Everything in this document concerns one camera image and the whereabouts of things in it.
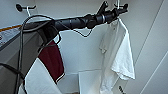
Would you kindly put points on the pale grey hanger with T-shirt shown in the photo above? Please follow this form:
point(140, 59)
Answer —
point(120, 22)

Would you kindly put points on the white T-shirt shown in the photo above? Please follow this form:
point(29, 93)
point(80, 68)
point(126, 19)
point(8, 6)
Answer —
point(116, 53)

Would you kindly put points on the white wardrobe door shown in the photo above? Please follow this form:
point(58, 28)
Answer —
point(156, 76)

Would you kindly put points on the black wardrobe hook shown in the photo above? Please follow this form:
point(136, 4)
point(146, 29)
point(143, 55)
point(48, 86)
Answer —
point(19, 7)
point(125, 5)

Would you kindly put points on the white wardrobe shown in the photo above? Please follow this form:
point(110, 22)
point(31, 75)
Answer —
point(80, 56)

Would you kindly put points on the maroon and white jacket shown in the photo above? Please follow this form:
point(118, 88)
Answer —
point(53, 61)

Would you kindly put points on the small dark door latch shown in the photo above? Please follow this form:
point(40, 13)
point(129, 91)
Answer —
point(120, 89)

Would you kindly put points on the white hanger with jacket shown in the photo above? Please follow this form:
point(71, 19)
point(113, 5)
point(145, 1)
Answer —
point(29, 11)

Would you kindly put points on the white label with orange band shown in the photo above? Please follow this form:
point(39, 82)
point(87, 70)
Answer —
point(6, 33)

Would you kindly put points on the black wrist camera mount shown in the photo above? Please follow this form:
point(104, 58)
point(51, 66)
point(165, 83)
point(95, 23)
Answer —
point(102, 6)

